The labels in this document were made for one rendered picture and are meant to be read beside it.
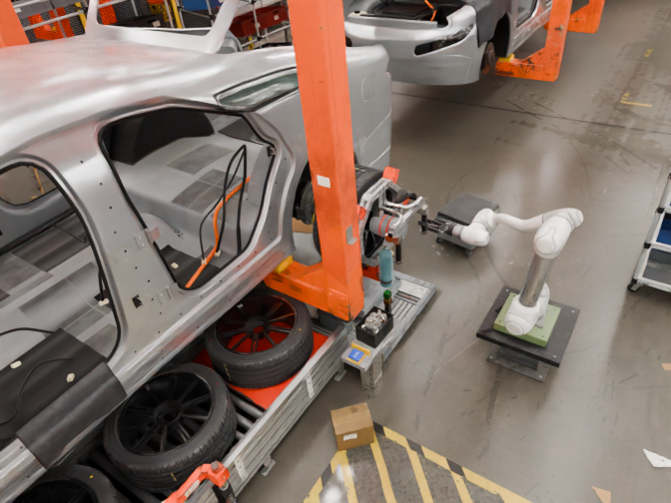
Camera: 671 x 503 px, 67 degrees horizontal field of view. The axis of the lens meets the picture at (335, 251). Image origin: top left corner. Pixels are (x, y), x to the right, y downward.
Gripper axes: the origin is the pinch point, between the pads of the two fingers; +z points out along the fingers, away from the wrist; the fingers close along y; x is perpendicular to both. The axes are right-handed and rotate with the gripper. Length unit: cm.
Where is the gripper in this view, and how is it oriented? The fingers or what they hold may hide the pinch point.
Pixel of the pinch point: (424, 222)
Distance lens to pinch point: 325.3
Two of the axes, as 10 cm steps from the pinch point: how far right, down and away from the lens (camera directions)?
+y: 5.6, -5.5, 6.2
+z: -8.3, -2.9, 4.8
